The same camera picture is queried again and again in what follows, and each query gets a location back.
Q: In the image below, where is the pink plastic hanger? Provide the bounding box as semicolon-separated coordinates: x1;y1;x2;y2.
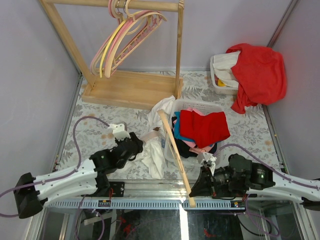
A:
90;0;128;77

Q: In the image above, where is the white back laundry basket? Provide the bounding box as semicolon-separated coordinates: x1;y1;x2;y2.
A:
210;51;240;96

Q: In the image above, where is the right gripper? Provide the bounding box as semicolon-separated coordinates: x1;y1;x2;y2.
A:
188;165;245;198

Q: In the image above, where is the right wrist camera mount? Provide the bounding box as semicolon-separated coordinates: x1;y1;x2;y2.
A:
196;152;217;175

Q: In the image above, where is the yellow plastic hanger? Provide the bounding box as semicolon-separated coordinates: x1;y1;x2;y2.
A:
98;17;128;78

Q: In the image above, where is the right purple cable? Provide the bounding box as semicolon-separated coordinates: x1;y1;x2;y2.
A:
214;142;320;238

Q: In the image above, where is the red t shirt on basket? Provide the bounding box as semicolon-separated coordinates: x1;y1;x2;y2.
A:
226;43;287;114

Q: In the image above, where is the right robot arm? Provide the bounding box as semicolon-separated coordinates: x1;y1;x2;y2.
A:
189;152;320;211

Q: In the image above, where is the aluminium rail frame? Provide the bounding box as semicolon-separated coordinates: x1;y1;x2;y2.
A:
25;179;320;240

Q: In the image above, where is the wooden clothes rack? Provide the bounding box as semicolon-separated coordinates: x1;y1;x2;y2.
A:
40;0;185;110

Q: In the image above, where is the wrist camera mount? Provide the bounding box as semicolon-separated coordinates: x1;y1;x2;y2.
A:
108;122;130;141
196;152;217;175

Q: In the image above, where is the floral table cloth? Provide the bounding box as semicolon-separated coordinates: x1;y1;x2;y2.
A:
58;70;283;181

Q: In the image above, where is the peach plastic hanger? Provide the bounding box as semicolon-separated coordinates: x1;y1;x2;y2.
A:
157;109;196;208

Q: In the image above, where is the pile of folded clothes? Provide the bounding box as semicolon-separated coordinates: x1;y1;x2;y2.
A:
171;107;231;159

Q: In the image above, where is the white t shirt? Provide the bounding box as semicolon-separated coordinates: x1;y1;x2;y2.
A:
138;96;176;180

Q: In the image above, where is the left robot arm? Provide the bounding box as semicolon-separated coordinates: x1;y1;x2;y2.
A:
13;132;143;219

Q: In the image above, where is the peach hanger on rack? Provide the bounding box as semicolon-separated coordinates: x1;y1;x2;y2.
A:
100;0;167;78

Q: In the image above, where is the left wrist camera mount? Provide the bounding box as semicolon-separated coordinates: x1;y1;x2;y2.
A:
108;122;130;141

